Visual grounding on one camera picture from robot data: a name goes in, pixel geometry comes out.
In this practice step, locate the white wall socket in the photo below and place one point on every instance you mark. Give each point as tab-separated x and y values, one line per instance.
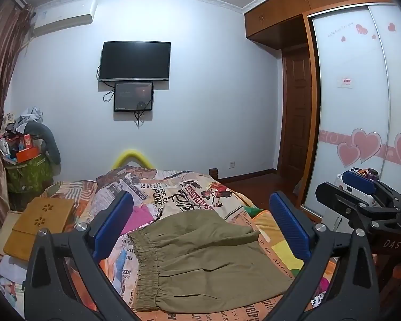
231	164

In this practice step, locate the white air conditioner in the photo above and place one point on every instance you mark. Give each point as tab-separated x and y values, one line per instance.
65	16

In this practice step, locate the striped pink curtain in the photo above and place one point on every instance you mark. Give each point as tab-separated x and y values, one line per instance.
5	73

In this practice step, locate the small black monitor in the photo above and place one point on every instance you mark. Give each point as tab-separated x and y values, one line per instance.
133	96

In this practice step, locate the green patterned bag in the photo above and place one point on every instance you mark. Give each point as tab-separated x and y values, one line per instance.
28	175

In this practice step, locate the pile of crumpled clothes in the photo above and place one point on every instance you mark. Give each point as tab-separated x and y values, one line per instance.
26	118

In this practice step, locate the wall-mounted black television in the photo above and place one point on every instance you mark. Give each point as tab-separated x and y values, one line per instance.
135	61

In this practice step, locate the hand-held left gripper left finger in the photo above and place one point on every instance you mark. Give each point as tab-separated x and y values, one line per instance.
115	220

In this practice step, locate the colourful fleece blanket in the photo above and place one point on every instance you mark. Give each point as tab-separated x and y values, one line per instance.
275	249

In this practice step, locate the wooden overhead cabinet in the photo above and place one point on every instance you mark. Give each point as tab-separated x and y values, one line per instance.
304	6

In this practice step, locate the heart-patterned sliding wardrobe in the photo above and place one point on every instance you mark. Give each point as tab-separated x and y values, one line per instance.
354	107

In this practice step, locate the dark wooden bed post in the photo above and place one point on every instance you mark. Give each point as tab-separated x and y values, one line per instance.
214	173

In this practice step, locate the cartoon printed cloth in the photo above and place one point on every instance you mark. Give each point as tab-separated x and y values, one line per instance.
8	274

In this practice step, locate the yellow foam bed guard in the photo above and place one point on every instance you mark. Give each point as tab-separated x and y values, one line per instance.
132	159

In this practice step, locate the newspaper printed blanket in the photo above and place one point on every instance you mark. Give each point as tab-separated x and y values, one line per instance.
173	194

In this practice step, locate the pink cloth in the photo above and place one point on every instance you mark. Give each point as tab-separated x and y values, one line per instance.
142	214

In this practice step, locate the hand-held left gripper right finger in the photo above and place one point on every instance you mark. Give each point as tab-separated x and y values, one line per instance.
289	230

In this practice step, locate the cream flat board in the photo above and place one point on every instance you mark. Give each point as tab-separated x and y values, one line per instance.
0	230

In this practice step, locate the khaki pants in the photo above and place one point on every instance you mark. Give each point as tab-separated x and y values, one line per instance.
204	257

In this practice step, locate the wooden lap desk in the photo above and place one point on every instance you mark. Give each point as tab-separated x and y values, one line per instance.
36	227

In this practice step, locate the orange box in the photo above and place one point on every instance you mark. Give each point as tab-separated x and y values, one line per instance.
28	154

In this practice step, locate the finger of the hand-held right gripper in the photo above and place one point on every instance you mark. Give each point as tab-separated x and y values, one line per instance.
337	197
357	179

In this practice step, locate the brown wooden door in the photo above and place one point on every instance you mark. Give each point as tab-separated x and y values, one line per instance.
295	117

